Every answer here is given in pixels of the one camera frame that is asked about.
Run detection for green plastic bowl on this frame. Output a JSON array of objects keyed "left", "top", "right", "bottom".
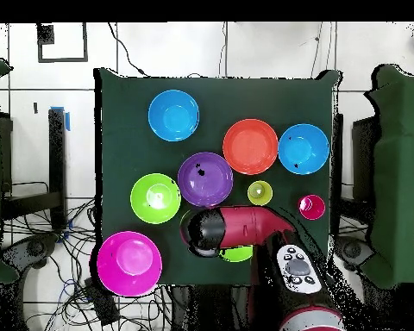
[
  {"left": 129, "top": 172, "right": 183, "bottom": 226},
  {"left": 218, "top": 245, "right": 254, "bottom": 264}
]

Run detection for black camera cable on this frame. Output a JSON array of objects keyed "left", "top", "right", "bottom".
[{"left": 106, "top": 22, "right": 150, "bottom": 78}]

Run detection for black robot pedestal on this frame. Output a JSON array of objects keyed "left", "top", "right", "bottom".
[{"left": 170, "top": 284, "right": 253, "bottom": 331}]

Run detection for red plastic cup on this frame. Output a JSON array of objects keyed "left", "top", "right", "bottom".
[{"left": 297, "top": 193, "right": 326, "bottom": 221}]

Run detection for black power box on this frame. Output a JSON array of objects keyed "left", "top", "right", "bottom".
[{"left": 83, "top": 276, "right": 121, "bottom": 326}]

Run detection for light blue plastic bowl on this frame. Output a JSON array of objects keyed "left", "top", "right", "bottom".
[
  {"left": 278, "top": 123, "right": 330, "bottom": 176},
  {"left": 147, "top": 89, "right": 201, "bottom": 143}
]

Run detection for large magenta plastic bowl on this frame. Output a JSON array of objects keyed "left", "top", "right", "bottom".
[{"left": 96, "top": 230, "right": 164, "bottom": 298}]

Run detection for orange plastic bowl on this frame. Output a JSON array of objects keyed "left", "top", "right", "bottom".
[{"left": 222, "top": 118, "right": 279, "bottom": 176}]

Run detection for thin black cable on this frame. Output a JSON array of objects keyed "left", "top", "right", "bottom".
[
  {"left": 218, "top": 22, "right": 229, "bottom": 78},
  {"left": 310, "top": 22, "right": 324, "bottom": 79}
]

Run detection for purple plastic bowl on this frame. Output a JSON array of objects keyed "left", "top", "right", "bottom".
[{"left": 177, "top": 152, "right": 235, "bottom": 209}]

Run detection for yellow plastic cup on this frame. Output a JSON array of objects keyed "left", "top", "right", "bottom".
[{"left": 247, "top": 179, "right": 274, "bottom": 207}]

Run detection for dark green tablecloth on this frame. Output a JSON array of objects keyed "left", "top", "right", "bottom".
[{"left": 94, "top": 67, "right": 341, "bottom": 287}]

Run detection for tangle of floor cables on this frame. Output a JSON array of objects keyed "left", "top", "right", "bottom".
[{"left": 1, "top": 180, "right": 173, "bottom": 331}]

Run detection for black metal stand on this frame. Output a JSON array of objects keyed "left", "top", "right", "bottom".
[
  {"left": 1, "top": 108, "right": 68, "bottom": 230},
  {"left": 351, "top": 116, "right": 379, "bottom": 225}
]

